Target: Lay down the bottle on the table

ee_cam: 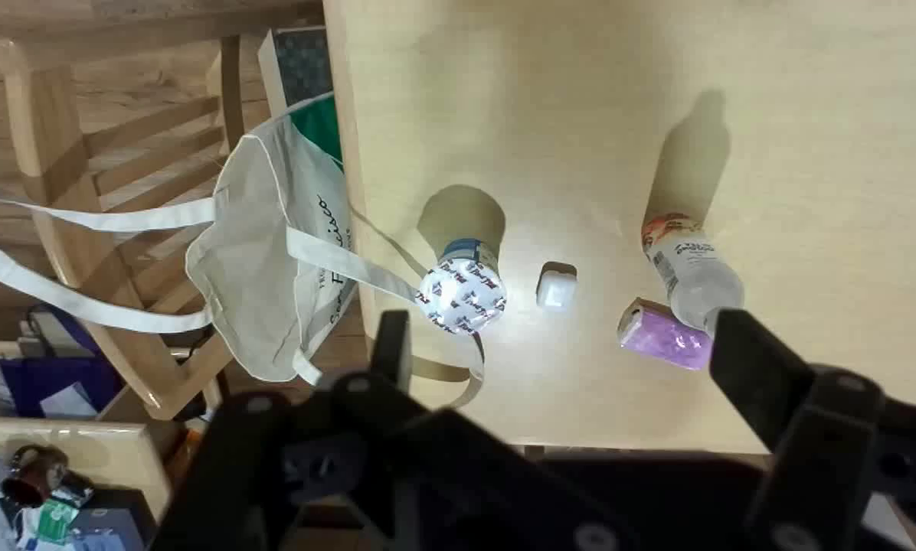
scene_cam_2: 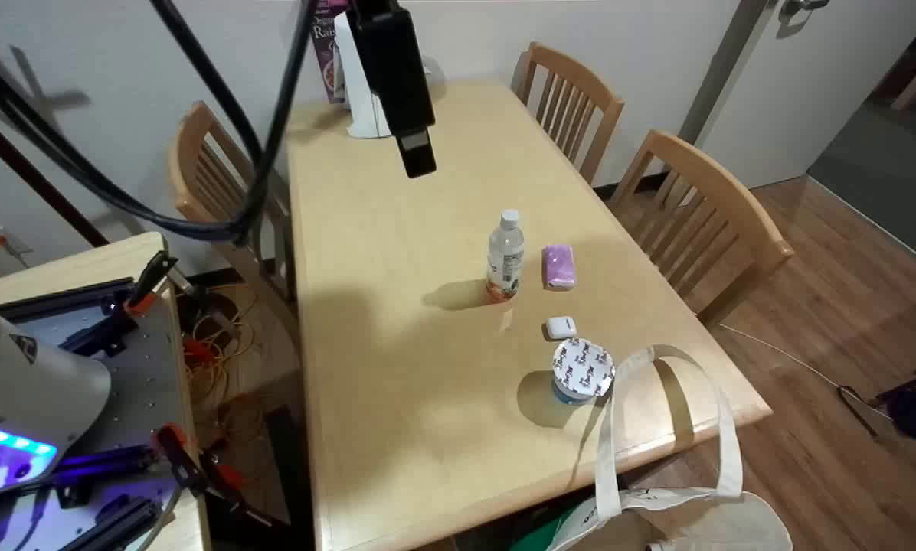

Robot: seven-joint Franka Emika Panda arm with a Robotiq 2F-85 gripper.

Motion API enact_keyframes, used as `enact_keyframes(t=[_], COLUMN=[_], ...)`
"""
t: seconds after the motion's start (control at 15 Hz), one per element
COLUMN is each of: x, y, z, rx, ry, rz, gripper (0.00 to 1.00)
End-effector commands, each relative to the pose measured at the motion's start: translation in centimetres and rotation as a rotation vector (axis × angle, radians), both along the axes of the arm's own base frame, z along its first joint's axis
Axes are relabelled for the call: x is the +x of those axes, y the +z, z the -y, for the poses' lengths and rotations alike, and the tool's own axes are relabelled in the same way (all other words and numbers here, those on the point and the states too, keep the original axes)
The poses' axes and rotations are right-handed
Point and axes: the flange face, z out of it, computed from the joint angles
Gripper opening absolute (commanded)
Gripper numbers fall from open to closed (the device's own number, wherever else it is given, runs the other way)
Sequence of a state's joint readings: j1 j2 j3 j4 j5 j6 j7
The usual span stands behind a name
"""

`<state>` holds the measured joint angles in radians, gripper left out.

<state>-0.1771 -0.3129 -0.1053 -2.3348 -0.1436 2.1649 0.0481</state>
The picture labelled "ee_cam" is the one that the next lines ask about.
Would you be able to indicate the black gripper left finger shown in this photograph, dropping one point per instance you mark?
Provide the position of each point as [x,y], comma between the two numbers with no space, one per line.
[273,471]

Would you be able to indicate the blue books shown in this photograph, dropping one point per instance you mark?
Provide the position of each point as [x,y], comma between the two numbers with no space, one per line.
[46,383]

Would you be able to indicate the dark red cup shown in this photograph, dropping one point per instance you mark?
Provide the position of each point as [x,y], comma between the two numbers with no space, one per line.
[32,475]

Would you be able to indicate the wooden slat-back chair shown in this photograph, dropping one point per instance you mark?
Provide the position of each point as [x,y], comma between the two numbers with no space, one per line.
[29,123]

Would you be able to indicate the cup with printed lid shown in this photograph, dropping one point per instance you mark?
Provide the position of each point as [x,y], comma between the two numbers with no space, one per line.
[460,296]

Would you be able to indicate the purple marker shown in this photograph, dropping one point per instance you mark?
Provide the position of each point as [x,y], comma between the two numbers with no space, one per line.
[665,337]

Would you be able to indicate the green and black box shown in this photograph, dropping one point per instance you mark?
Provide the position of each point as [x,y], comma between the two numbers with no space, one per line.
[308,73]

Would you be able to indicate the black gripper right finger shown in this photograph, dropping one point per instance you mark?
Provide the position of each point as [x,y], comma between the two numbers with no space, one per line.
[835,447]

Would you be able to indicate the beige canvas tote bag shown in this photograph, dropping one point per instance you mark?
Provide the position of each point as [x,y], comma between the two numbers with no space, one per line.
[262,265]

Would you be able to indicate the low wooden table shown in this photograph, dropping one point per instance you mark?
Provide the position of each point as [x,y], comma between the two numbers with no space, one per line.
[100,446]

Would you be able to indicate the clear plastic bottle white cap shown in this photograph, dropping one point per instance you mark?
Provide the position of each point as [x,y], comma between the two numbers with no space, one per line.
[693,271]

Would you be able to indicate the white earbuds case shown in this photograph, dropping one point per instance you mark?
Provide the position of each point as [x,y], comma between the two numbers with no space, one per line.
[556,285]

